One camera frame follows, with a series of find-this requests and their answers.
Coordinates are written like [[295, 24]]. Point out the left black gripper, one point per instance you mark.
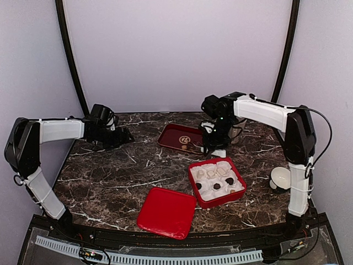
[[119, 140]]

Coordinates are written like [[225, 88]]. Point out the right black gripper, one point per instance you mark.
[[212, 144]]

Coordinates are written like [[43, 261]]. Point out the red box with liners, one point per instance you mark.
[[207, 196]]

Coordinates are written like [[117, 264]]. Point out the dark cylinder chocolate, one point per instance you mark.
[[230, 181]]

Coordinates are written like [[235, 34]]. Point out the dark heart chocolate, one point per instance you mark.
[[216, 186]]

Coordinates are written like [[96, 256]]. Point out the red box lid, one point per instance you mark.
[[167, 213]]

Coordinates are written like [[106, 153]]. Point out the metal tongs white handles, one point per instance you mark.
[[209, 150]]

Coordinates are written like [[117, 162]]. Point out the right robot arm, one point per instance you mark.
[[294, 129]]

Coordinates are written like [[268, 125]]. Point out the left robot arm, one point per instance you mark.
[[23, 153]]

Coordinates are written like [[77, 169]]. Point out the cream mug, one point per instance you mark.
[[236, 131]]

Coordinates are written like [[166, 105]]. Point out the dark red tray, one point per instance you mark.
[[174, 136]]

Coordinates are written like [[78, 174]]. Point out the white bowl dark base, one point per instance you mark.
[[280, 180]]

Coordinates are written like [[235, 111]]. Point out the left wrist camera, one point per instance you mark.
[[101, 115]]

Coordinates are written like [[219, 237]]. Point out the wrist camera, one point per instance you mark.
[[101, 115], [214, 107]]

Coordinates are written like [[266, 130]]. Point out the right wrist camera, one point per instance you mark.
[[214, 107]]

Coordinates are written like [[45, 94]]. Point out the grey cable duct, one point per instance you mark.
[[144, 255]]

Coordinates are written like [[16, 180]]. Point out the left black frame post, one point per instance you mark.
[[69, 56]]

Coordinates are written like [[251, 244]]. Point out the black frame post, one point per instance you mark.
[[69, 56], [287, 50]]

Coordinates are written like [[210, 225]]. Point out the right black frame post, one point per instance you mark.
[[287, 50]]

